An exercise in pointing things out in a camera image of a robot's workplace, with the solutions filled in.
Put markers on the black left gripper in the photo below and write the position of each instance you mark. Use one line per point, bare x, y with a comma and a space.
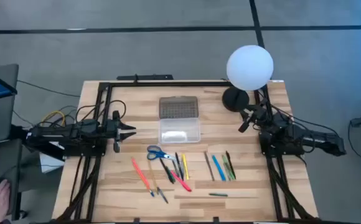
115, 130

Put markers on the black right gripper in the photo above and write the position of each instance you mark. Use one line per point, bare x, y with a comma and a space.
255, 117

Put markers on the pink orange marker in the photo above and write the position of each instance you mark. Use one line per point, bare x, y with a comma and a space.
140, 172

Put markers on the yellow wooden pencil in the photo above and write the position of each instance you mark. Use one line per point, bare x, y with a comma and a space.
152, 175

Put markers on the clear supply box grey lid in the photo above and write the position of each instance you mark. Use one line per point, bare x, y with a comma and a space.
179, 130

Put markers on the black marker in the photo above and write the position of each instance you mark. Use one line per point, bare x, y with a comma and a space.
178, 163

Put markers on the grey pen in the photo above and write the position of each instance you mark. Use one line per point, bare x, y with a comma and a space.
175, 168
209, 166

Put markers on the dark green marker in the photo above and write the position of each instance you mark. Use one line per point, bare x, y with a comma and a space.
170, 176

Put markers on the blue marker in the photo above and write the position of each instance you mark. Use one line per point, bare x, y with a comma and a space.
218, 168

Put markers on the short blue cylinder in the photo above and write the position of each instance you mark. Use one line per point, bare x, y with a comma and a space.
152, 193

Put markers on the dark teal pen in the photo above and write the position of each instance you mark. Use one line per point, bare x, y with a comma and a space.
182, 171

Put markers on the yellow highlighter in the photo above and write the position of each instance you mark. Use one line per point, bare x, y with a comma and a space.
185, 166

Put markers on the fat pink highlighter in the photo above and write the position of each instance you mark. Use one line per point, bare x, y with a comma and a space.
181, 181

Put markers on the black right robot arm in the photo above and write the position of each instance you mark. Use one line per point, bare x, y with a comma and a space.
317, 141

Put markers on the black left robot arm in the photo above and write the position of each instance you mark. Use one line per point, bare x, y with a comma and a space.
59, 133

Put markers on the white box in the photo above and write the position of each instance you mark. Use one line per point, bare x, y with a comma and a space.
48, 165

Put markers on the white globe table lamp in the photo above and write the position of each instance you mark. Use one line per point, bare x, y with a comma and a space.
249, 67

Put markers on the black power strip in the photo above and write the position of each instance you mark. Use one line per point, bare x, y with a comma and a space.
149, 77

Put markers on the black support bar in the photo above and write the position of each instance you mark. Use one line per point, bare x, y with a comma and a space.
48, 153

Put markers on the grey side desk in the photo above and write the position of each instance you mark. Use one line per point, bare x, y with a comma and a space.
14, 161

